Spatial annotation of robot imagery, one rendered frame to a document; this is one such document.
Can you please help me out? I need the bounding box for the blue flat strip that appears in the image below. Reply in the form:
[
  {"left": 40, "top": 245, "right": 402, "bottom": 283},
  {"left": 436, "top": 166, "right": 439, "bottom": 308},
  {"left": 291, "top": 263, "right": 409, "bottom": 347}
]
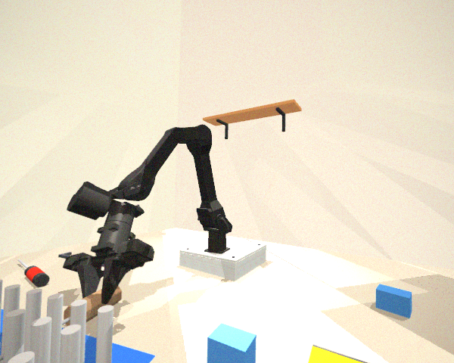
[{"left": 0, "top": 309, "right": 156, "bottom": 363}]

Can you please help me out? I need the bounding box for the grey l-shaped metal rod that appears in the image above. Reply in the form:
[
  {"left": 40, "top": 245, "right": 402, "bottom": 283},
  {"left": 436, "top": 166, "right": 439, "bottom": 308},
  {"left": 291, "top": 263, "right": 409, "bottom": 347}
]
[{"left": 58, "top": 252, "right": 72, "bottom": 259}]

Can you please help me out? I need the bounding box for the yellow cube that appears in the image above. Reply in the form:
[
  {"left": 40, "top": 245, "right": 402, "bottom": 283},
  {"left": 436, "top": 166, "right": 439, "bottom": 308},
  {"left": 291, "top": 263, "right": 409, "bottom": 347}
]
[{"left": 308, "top": 345, "right": 368, "bottom": 363}]

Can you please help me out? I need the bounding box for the red and black screwdriver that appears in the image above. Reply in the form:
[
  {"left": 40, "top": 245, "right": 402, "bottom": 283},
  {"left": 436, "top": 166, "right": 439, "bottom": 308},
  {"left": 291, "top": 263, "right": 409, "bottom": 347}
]
[{"left": 17, "top": 259, "right": 50, "bottom": 287}]

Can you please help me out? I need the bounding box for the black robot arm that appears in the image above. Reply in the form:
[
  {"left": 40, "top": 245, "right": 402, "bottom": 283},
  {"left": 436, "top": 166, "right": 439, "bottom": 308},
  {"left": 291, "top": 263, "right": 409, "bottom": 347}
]
[{"left": 67, "top": 124, "right": 232, "bottom": 254}]

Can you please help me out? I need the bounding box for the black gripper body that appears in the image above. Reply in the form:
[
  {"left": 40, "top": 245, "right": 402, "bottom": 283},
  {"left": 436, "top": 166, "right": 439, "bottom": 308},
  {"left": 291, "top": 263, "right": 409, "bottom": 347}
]
[{"left": 62, "top": 221, "right": 154, "bottom": 272}]

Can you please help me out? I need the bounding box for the blue cube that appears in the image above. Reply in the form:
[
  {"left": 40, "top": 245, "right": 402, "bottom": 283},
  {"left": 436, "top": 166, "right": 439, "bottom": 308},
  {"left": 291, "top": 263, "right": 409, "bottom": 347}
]
[
  {"left": 376, "top": 284, "right": 412, "bottom": 318},
  {"left": 207, "top": 323, "right": 257, "bottom": 363}
]

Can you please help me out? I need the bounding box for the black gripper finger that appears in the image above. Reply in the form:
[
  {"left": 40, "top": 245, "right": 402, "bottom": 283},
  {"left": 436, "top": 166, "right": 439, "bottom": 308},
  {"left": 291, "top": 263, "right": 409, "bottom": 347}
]
[
  {"left": 101, "top": 257, "right": 137, "bottom": 304},
  {"left": 74, "top": 264, "right": 104, "bottom": 298}
]

